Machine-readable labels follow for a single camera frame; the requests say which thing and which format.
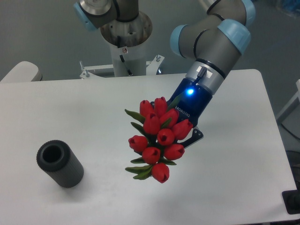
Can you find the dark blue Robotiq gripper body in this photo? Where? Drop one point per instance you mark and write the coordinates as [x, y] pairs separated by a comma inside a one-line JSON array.
[[190, 99]]

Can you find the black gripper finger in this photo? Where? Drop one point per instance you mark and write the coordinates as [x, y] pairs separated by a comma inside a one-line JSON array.
[[195, 137]]

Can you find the red tulip bouquet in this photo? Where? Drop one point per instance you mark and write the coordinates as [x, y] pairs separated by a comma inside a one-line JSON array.
[[160, 141]]

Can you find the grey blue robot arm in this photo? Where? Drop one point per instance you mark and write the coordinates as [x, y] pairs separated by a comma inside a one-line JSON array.
[[214, 43]]

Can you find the white furniture at right edge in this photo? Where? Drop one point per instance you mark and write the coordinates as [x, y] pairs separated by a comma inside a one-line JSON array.
[[290, 106]]

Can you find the black device at table edge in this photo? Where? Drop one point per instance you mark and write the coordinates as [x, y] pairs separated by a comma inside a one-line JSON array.
[[292, 201]]

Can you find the dark grey ribbed vase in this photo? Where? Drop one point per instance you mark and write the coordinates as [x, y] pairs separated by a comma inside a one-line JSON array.
[[57, 159]]

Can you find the white chair backrest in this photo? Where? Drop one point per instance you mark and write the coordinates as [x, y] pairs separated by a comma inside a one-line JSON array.
[[23, 72]]

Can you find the white pedestal base plate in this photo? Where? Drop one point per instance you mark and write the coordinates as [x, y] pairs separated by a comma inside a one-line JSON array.
[[151, 68]]

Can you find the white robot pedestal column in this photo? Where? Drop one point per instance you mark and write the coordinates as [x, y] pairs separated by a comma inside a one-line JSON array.
[[127, 41]]

